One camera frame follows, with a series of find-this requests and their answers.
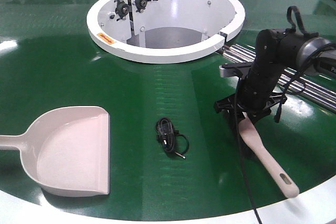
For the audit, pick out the pink hand brush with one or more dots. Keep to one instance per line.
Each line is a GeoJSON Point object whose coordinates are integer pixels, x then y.
{"type": "Point", "coordinates": [252, 139]}

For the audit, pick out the white outer conveyor rim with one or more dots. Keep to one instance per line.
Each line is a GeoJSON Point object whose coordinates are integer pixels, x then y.
{"type": "Point", "coordinates": [48, 60]}

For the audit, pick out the orange warning label front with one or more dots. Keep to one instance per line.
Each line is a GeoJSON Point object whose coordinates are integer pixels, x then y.
{"type": "Point", "coordinates": [106, 38]}

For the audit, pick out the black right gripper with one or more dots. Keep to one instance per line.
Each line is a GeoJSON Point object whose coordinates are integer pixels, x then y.
{"type": "Point", "coordinates": [255, 94]}

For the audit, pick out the steel roller strip right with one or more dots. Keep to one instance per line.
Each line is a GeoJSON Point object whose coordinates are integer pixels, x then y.
{"type": "Point", "coordinates": [306, 87]}

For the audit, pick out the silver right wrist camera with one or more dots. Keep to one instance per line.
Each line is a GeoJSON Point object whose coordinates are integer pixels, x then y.
{"type": "Point", "coordinates": [239, 69]}

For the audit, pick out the pink plastic dustpan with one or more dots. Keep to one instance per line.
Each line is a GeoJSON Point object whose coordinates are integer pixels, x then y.
{"type": "Point", "coordinates": [66, 151]}

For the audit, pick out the black bearing mount left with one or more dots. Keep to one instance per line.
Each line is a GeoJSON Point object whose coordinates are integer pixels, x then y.
{"type": "Point", "coordinates": [122, 9]}

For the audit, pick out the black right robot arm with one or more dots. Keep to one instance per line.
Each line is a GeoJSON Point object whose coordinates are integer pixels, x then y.
{"type": "Point", "coordinates": [282, 57]}

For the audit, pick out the black bearing mount right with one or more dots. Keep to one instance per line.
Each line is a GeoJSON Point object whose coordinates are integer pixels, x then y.
{"type": "Point", "coordinates": [142, 4]}

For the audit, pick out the black bearing mount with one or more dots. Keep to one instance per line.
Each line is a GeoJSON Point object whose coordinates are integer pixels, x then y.
{"type": "Point", "coordinates": [122, 9]}
{"type": "Point", "coordinates": [142, 4]}

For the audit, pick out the white central ring housing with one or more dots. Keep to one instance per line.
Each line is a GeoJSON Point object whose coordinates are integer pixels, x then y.
{"type": "Point", "coordinates": [168, 31]}

